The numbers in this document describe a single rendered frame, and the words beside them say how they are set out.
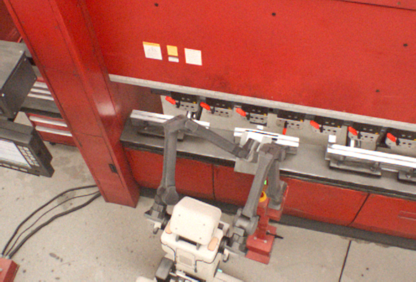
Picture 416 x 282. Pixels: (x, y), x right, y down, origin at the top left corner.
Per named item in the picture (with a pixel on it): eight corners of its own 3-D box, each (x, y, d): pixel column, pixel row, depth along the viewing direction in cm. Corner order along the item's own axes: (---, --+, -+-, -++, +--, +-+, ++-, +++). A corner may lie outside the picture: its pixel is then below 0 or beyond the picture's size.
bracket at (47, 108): (-9, 132, 286) (-14, 125, 280) (9, 98, 299) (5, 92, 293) (55, 144, 280) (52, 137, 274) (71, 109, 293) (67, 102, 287)
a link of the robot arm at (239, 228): (231, 235, 239) (241, 239, 237) (238, 215, 238) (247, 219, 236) (238, 231, 247) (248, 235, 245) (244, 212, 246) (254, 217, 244)
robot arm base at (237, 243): (221, 246, 238) (245, 256, 235) (226, 232, 237) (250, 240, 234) (226, 242, 246) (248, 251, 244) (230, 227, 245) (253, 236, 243)
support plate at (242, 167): (233, 171, 284) (233, 170, 283) (242, 132, 298) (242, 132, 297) (264, 176, 282) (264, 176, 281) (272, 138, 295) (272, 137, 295)
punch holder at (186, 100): (172, 108, 287) (169, 91, 273) (176, 96, 291) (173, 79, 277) (197, 112, 285) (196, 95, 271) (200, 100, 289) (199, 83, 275)
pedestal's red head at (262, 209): (247, 211, 306) (249, 199, 291) (255, 189, 314) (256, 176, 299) (279, 221, 302) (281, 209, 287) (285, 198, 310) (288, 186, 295)
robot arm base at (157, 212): (142, 215, 248) (164, 224, 245) (147, 200, 247) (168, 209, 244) (148, 212, 256) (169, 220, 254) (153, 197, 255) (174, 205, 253)
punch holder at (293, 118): (275, 126, 278) (278, 109, 264) (277, 113, 283) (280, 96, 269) (301, 130, 276) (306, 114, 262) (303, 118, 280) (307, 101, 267)
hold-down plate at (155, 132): (137, 133, 314) (136, 131, 311) (139, 126, 316) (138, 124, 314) (182, 142, 309) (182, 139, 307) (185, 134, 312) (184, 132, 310)
